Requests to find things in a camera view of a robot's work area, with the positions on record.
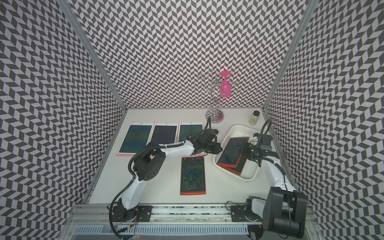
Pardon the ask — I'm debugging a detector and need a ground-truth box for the white plastic storage tray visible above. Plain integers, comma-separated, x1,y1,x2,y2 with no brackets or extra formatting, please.
213,125,259,182

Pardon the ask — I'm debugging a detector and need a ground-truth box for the red writing tablet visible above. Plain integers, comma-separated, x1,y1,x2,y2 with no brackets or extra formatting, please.
224,156,247,176
180,157,206,196
217,137,249,168

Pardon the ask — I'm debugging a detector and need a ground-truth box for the pink writing tablet colourful screen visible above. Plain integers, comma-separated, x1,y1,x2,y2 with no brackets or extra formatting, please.
116,122,154,157

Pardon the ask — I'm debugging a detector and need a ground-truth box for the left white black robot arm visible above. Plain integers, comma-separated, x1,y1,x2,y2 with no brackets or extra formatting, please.
108,117,223,223

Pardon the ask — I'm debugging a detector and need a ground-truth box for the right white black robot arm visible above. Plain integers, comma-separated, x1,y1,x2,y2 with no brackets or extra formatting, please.
243,120,308,239

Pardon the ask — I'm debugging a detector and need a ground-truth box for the small glass jar black lid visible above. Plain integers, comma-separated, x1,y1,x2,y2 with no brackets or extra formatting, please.
249,111,260,126

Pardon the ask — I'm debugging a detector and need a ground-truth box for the pink plastic goblet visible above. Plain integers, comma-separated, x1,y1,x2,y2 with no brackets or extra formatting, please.
220,71,232,98

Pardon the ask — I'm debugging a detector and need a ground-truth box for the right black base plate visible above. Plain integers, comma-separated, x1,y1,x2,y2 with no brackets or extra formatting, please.
230,205,263,222

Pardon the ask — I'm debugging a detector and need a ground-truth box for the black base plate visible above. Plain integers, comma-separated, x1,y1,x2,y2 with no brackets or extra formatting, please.
230,205,263,222
111,206,153,222

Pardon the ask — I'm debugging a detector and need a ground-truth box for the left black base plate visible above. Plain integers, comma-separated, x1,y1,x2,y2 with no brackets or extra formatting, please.
111,206,153,222

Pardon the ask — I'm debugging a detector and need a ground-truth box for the aluminium front rail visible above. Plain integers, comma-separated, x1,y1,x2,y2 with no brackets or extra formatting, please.
69,202,262,225

